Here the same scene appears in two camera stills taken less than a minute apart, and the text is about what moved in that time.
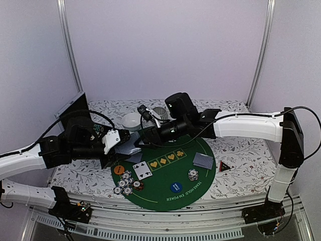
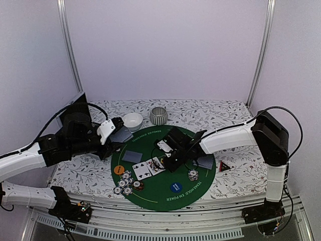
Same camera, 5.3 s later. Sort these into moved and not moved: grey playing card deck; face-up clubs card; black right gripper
Moved: grey playing card deck; black right gripper
Not moved: face-up clubs card
